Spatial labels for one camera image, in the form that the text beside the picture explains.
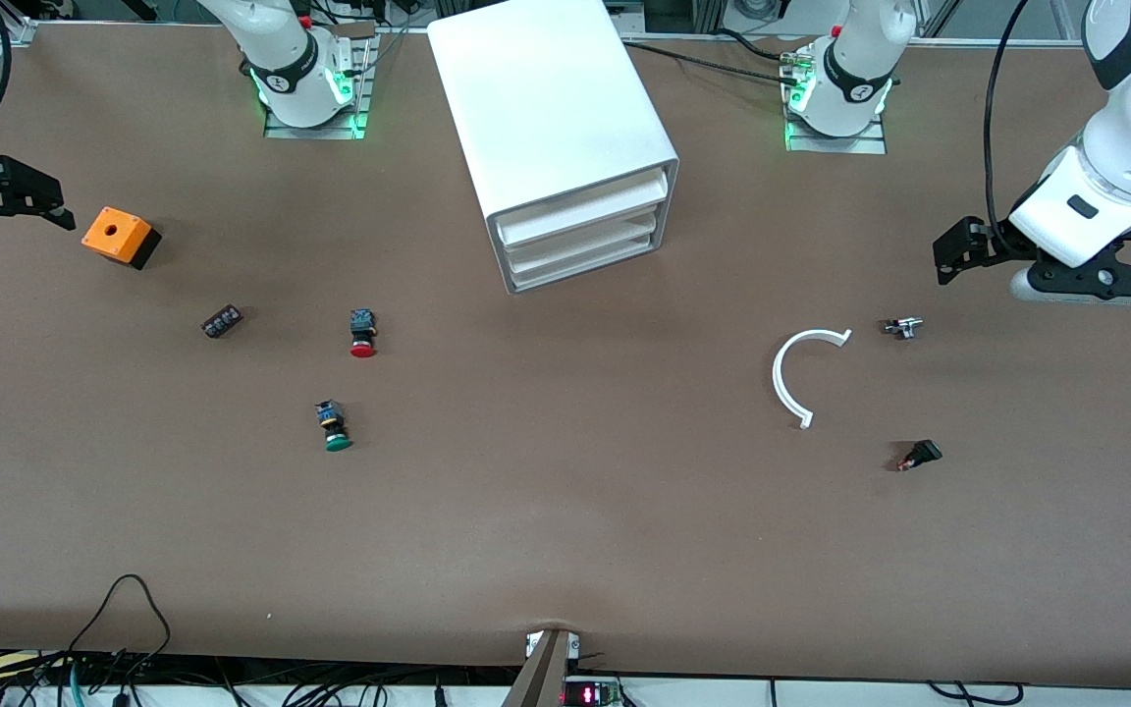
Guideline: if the white curved plastic arc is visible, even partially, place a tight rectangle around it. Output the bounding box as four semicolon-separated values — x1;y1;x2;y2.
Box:
772;328;854;430

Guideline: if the thin black looped cable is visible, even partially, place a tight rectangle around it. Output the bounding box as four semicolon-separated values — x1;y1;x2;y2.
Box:
65;573;174;679

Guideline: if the white drawer cabinet housing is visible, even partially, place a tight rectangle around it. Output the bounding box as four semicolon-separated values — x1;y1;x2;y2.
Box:
426;0;681;296

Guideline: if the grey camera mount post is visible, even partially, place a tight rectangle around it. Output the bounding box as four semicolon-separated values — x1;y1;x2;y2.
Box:
502;628;581;707

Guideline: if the aluminium back edge rail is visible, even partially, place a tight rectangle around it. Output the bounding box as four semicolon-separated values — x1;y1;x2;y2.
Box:
894;35;1092;50

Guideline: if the small black rocker switch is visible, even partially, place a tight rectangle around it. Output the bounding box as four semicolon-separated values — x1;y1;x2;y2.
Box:
896;439;943;474

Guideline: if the orange and black button box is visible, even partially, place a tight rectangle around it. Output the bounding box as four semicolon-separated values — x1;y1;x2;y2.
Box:
81;206;163;271

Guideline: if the green push button switch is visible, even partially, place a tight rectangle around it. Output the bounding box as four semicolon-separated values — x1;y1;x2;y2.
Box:
314;399;354;454

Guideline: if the black cable on table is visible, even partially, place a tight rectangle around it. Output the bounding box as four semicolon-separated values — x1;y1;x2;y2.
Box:
622;39;802;84

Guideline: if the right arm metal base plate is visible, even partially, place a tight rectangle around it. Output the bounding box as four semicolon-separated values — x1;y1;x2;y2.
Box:
263;34;375;140

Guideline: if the black left camera bracket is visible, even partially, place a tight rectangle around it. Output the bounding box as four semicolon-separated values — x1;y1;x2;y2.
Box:
1032;224;1131;305

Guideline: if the small red display device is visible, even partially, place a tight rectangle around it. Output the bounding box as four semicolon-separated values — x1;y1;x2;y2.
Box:
562;676;622;707

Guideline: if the aluminium side edge rail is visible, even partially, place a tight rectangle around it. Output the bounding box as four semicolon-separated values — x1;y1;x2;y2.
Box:
0;18;38;134

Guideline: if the white plastic drawer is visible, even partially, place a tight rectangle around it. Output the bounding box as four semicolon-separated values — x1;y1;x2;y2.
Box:
502;211;670;273
495;167;672;248
509;236;663;293

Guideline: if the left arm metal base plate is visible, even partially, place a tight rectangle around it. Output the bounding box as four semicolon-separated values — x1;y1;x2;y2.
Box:
785;59;889;155

